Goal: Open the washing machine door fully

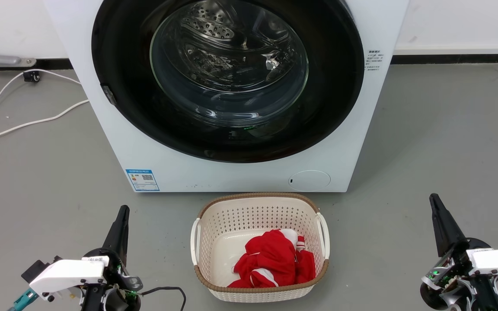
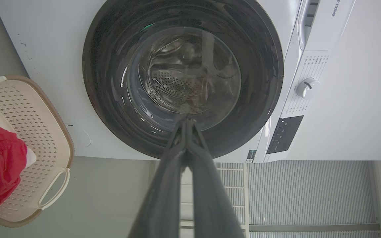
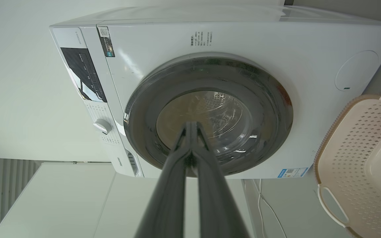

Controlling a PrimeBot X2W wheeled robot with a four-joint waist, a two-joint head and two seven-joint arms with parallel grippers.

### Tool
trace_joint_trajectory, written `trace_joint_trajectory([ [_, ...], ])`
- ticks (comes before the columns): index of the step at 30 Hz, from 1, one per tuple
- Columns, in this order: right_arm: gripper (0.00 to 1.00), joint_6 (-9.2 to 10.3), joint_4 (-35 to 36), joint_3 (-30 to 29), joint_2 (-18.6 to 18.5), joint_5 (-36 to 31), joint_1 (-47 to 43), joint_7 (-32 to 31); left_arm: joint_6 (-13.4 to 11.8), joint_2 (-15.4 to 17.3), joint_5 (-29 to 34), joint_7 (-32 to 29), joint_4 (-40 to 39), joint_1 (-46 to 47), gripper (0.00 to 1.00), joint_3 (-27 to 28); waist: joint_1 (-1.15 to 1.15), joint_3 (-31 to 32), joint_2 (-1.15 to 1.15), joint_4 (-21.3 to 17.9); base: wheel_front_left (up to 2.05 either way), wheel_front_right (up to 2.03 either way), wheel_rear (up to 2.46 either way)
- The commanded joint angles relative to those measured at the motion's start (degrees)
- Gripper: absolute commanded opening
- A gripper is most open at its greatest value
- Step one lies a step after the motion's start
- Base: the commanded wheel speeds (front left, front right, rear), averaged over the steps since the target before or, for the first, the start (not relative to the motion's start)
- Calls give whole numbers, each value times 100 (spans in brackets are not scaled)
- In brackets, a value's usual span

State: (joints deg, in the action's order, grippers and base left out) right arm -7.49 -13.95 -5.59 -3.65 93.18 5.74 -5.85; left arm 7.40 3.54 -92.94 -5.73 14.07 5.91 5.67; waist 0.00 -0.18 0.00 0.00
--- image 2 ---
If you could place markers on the cream perforated laundry basket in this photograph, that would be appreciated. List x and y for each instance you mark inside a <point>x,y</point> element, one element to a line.
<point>28,109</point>

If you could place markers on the white front-load washing machine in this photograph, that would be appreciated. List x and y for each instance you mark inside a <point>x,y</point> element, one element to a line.
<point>51,49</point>

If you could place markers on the white washer control knob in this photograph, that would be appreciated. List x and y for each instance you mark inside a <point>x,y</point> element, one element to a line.
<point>308,88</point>

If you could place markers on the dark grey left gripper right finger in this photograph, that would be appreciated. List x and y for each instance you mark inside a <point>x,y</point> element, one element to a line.
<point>208,191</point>

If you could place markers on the round white filter cover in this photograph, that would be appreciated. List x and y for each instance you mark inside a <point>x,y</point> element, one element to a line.
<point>83,137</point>

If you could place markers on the red and white garment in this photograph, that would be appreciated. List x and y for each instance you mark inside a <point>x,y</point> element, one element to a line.
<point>2,158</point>

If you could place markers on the black round glass washer door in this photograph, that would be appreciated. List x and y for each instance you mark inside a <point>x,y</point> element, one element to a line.
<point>107,82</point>

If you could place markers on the small dark QR sticker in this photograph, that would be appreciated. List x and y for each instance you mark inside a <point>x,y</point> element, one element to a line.
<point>251,156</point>

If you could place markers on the steel perforated washer drum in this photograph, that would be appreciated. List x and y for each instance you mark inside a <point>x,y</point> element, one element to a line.
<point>177,82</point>

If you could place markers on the white detergent drawer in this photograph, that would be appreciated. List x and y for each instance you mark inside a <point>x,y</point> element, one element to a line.
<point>308,19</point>

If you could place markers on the black washer display panel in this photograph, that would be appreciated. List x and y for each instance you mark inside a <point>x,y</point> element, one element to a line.
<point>284,134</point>

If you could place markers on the grey ribbed wall panel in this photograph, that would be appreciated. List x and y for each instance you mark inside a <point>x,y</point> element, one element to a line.
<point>309,191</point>

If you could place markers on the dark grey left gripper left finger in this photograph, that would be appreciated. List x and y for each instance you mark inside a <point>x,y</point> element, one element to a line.
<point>164,185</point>

